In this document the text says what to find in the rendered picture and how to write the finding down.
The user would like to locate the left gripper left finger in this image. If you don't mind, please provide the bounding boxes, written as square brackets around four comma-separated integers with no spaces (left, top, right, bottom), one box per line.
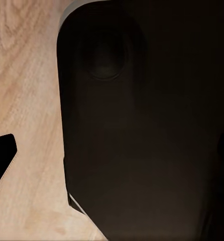
[0,134,17,179]

